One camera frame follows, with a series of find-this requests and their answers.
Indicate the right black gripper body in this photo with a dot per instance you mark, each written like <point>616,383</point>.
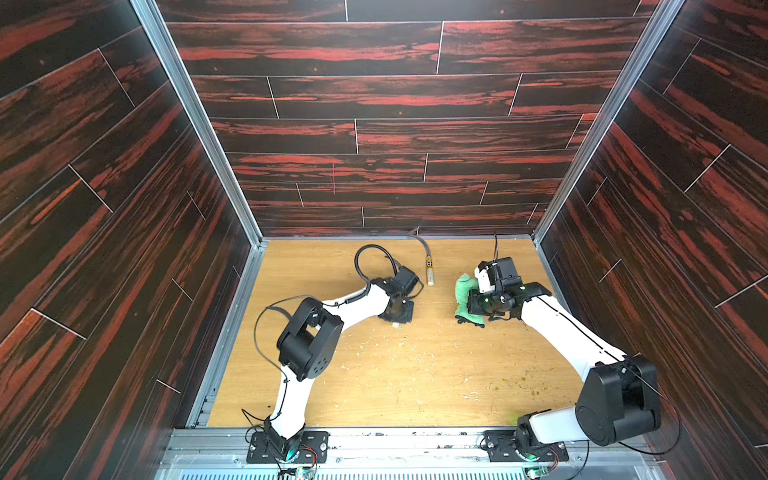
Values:
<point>480,302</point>

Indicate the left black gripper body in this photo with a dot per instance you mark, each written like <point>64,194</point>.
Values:
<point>403,313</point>

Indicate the green microfibre rag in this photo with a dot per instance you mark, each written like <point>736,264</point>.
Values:
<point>464,286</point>

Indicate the sickle with yellow label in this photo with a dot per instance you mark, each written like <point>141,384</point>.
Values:
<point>429,268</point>

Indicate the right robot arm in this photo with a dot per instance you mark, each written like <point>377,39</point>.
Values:
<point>619,399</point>

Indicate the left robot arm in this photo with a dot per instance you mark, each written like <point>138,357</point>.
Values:
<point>308,343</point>

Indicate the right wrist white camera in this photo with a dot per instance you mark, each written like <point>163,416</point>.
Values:
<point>485,285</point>

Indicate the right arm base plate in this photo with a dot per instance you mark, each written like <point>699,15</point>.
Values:
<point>507,445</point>

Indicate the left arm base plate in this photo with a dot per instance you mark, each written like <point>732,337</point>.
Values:
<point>306,448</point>

